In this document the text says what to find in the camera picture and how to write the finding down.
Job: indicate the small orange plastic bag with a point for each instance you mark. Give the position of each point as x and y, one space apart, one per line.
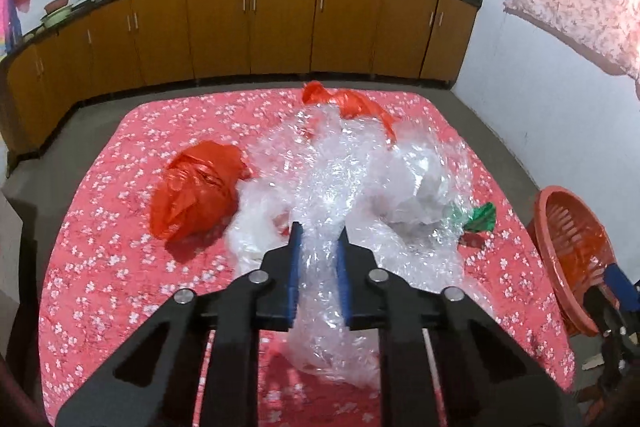
351 104

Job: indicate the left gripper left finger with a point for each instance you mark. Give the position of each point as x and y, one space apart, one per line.
279 299

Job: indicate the pink window curtain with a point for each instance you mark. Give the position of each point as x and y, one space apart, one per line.
11 29

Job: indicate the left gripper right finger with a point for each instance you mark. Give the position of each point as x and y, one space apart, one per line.
361 302

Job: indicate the red plastic trash basket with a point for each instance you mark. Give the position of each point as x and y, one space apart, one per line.
575 250

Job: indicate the stacked bowls on counter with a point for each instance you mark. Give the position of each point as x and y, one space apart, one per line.
56 11

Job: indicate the white translucent plastic bag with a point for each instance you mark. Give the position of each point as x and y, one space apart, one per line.
261 223

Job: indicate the dark green foil wrapper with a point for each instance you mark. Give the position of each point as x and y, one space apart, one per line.
479 219

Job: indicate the clear bubble wrap sheet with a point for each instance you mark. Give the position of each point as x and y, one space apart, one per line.
393 198

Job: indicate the brown lower kitchen cabinets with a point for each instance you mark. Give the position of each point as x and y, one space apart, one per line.
130 45

